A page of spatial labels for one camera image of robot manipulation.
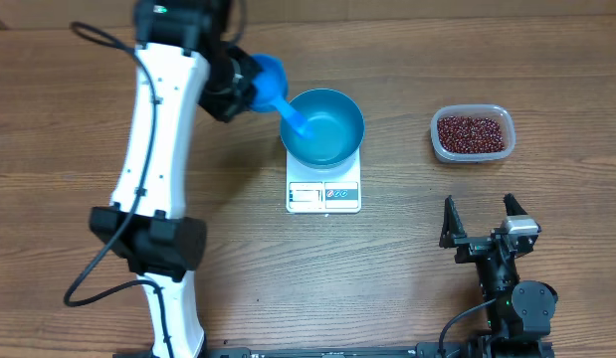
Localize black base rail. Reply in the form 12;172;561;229
112;341;555;358

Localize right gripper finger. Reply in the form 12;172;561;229
439;196;467;249
504;193;526;216

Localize blue metal bowl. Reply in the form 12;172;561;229
280;89;365;168

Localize red beans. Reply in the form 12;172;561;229
437;116;506;154

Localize blue plastic measuring scoop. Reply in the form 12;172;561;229
249;54;314;140

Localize clear plastic container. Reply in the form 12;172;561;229
430;104;515;164

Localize white digital kitchen scale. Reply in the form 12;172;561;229
286;150;362;215

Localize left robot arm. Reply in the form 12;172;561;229
90;1;260;357

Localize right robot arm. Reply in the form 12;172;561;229
436;193;558;357

